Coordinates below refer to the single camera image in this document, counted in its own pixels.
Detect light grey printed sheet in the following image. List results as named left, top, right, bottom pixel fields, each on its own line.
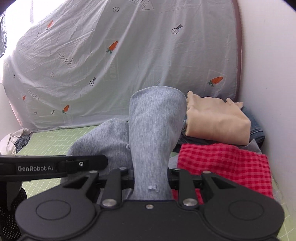
left=2, top=1, right=241, bottom=132

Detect folded blue denim jeans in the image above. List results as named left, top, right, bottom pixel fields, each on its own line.
left=175, top=107, right=265, bottom=150

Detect green grid mat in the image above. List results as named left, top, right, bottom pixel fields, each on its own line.
left=18, top=126, right=295, bottom=241

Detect blue plaid shirt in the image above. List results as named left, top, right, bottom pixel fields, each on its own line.
left=15, top=135, right=31, bottom=153

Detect folded beige garment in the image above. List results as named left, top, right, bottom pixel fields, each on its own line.
left=185, top=91, right=251, bottom=146

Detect red checked cloth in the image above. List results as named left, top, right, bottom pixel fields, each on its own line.
left=173, top=143, right=273, bottom=198

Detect white crumpled cloth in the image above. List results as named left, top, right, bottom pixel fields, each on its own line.
left=0, top=128, right=31, bottom=156

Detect grey knit garment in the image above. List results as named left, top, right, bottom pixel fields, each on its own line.
left=67, top=86, right=187, bottom=200

